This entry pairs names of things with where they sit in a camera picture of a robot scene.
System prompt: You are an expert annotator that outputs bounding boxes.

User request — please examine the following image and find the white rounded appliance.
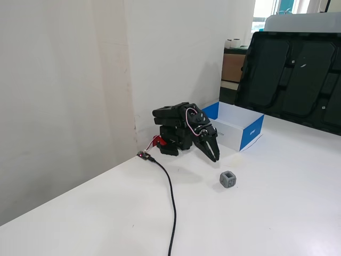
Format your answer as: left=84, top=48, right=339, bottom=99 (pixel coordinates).
left=263, top=11, right=341, bottom=34

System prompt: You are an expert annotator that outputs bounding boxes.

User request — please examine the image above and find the black plastic packaging tray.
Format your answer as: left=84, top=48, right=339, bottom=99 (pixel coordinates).
left=233, top=31, right=341, bottom=135

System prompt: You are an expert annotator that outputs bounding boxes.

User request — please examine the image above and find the brown cardboard box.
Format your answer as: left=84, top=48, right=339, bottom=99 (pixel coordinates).
left=221, top=53, right=246, bottom=83

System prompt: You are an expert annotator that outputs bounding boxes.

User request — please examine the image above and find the gray hollow block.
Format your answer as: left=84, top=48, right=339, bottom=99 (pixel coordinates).
left=220, top=170, right=238, bottom=189

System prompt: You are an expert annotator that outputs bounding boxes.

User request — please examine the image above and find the thin white red lead wire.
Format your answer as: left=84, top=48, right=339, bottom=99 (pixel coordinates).
left=143, top=140, right=157, bottom=153

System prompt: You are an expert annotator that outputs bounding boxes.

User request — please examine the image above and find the red table clamp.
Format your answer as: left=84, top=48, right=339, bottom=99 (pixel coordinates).
left=152, top=135, right=167, bottom=147

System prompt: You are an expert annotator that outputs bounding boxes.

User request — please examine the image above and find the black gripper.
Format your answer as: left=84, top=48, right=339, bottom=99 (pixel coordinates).
left=185, top=103, right=221, bottom=163

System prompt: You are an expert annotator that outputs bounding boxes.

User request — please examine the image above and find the black power cable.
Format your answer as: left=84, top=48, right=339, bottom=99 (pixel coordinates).
left=149, top=156, right=177, bottom=256

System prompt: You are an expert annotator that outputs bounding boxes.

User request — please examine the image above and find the blue and white cardboard box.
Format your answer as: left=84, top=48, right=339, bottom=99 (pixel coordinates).
left=201, top=101, right=265, bottom=152

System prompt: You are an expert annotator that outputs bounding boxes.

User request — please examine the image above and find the window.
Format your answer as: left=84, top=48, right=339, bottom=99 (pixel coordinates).
left=251, top=0, right=341, bottom=33

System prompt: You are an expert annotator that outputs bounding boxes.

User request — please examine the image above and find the white red servo wire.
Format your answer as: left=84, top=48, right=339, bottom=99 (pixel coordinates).
left=184, top=107, right=205, bottom=137

